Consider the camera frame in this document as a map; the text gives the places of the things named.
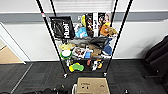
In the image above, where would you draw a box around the large brown cardboard box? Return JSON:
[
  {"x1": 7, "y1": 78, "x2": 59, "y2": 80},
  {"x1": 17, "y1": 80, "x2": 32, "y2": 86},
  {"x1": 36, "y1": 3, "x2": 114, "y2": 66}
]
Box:
[{"x1": 76, "y1": 77, "x2": 111, "y2": 94}]

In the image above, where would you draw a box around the white printed pack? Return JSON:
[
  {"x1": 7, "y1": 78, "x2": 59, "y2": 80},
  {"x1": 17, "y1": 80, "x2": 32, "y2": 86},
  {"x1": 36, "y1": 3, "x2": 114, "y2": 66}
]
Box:
[{"x1": 71, "y1": 46, "x2": 88, "y2": 59}]

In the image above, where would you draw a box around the small blue box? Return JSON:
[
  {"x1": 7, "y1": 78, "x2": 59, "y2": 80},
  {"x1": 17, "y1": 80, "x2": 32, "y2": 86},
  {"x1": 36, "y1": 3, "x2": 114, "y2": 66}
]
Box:
[{"x1": 83, "y1": 51, "x2": 92, "y2": 60}]

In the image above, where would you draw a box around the brown cardboard boxes stack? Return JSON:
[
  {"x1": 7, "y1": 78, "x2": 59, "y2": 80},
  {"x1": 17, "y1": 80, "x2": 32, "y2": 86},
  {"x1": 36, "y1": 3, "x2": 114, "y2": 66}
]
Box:
[{"x1": 88, "y1": 46, "x2": 103, "y2": 58}]

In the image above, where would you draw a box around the small orange item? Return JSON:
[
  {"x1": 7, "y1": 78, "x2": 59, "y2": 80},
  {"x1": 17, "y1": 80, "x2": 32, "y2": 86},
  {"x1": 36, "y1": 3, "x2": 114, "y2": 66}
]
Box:
[{"x1": 86, "y1": 59, "x2": 92, "y2": 67}]

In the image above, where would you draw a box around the yellow bowl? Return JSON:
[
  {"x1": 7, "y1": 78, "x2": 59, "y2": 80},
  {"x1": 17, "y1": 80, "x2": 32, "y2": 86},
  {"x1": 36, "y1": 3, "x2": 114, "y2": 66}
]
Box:
[{"x1": 58, "y1": 42, "x2": 76, "y2": 51}]

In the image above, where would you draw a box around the black and white box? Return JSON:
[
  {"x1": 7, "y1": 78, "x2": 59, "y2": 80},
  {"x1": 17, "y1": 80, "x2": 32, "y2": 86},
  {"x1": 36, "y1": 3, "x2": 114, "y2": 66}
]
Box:
[{"x1": 91, "y1": 59, "x2": 100, "y2": 71}]

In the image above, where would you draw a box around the yellow and green toy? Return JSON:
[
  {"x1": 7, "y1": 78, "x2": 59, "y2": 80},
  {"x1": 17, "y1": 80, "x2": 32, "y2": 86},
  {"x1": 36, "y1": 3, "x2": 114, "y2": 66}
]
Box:
[{"x1": 68, "y1": 62, "x2": 85, "y2": 73}]

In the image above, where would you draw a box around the blue and white bag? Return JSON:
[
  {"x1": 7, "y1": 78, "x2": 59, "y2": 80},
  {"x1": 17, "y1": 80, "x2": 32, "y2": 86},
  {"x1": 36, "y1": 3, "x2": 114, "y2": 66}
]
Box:
[{"x1": 101, "y1": 37, "x2": 115, "y2": 58}]

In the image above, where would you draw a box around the small yellow item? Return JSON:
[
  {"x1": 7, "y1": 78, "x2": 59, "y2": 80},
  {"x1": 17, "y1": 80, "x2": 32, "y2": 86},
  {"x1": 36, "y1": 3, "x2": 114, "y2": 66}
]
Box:
[{"x1": 97, "y1": 61, "x2": 104, "y2": 70}]

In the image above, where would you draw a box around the orange plush toy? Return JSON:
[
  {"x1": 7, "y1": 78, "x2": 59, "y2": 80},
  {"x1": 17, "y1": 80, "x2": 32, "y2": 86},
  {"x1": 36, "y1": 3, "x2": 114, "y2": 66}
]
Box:
[{"x1": 99, "y1": 23, "x2": 111, "y2": 37}]

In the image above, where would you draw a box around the yellow slim pack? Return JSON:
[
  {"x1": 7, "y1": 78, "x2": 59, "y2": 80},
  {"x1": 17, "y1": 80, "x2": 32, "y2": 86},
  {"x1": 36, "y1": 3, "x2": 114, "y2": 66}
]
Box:
[{"x1": 80, "y1": 14, "x2": 87, "y2": 28}]

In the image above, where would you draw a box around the black Huel bag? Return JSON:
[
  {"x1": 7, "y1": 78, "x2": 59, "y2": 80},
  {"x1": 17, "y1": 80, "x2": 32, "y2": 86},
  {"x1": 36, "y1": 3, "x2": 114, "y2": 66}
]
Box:
[{"x1": 48, "y1": 16, "x2": 75, "y2": 40}]

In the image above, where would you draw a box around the box with photo print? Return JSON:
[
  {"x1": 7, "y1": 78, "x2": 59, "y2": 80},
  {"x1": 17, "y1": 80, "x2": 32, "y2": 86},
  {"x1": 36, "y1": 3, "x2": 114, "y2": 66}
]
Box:
[{"x1": 97, "y1": 12, "x2": 112, "y2": 28}]

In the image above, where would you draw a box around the black chair cart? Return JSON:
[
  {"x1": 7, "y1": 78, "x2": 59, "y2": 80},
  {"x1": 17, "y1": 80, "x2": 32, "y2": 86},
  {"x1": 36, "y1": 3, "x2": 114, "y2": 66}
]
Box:
[{"x1": 142, "y1": 34, "x2": 168, "y2": 80}]

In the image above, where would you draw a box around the black wire shelf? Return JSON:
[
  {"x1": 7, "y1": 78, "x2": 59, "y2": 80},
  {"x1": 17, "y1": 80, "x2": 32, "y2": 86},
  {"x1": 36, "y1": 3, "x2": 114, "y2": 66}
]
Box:
[{"x1": 34, "y1": 0, "x2": 135, "y2": 79}]

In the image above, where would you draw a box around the long grey wall band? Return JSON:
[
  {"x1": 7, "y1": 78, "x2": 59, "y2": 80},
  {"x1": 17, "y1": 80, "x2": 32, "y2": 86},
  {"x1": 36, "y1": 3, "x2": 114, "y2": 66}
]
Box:
[{"x1": 0, "y1": 11, "x2": 168, "y2": 25}]

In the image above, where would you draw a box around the white door frame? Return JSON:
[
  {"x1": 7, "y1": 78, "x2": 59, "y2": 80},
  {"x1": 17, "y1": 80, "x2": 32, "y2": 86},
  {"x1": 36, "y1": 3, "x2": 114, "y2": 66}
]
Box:
[{"x1": 0, "y1": 22, "x2": 27, "y2": 65}]

